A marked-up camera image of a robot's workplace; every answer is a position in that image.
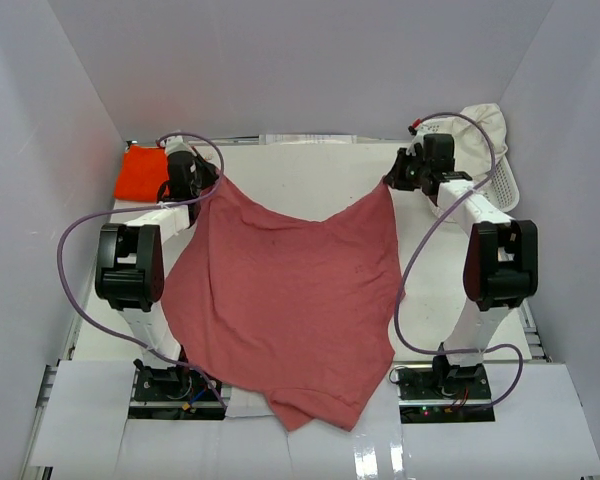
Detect pink t-shirt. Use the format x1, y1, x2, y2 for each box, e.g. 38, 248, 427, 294
161, 181, 401, 431

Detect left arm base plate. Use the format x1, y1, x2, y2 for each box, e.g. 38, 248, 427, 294
128, 367, 225, 421

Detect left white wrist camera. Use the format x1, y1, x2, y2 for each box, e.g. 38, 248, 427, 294
156, 135, 198, 156

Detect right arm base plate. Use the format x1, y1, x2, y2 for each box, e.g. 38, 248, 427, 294
388, 365, 495, 425

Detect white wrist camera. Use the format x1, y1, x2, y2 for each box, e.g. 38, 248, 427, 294
156, 135, 198, 156
408, 119, 436, 151

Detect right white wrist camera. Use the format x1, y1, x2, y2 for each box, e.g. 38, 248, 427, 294
408, 119, 436, 151

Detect papers at table back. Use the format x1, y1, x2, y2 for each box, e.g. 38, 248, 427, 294
259, 133, 358, 145

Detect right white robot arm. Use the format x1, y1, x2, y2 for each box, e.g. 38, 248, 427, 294
383, 133, 538, 399

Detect white t-shirt in basket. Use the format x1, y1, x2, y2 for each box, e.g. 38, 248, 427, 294
451, 103, 508, 182

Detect white perforated plastic basket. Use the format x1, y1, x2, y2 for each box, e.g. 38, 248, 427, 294
429, 154, 521, 221

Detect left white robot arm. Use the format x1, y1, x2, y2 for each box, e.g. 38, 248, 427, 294
95, 203, 200, 400

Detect folded orange t-shirt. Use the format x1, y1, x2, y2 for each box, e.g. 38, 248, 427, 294
114, 144, 168, 203

